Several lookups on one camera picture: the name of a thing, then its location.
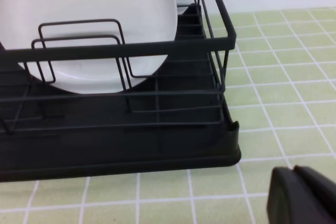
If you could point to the white plate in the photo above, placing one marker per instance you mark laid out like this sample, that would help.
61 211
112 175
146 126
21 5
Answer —
70 23

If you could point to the black wire dish rack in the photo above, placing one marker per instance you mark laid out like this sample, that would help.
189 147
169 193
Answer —
177 118

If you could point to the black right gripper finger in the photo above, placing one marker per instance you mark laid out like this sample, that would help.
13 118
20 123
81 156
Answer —
300 195

